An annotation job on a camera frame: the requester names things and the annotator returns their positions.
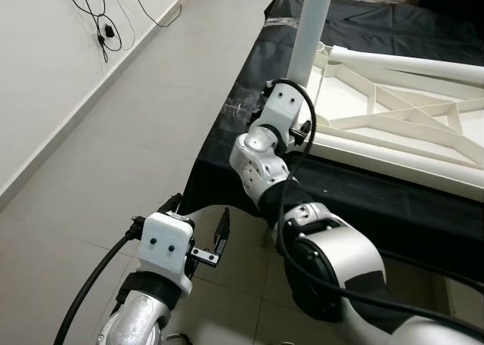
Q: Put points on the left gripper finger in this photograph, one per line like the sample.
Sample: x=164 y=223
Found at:
x=170 y=205
x=222 y=231

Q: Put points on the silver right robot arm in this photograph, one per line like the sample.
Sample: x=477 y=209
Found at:
x=340 y=262

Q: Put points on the black tablecloth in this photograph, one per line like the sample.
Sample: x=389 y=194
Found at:
x=219 y=182

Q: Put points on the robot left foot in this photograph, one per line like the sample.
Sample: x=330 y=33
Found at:
x=176 y=339

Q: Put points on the black power adapter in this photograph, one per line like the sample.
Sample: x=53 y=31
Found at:
x=110 y=33

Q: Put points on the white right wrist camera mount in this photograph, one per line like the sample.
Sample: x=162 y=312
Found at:
x=280 y=103

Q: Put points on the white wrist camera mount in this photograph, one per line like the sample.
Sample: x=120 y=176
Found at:
x=166 y=243
x=280 y=103

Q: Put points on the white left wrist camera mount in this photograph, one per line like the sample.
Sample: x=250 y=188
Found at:
x=166 y=243

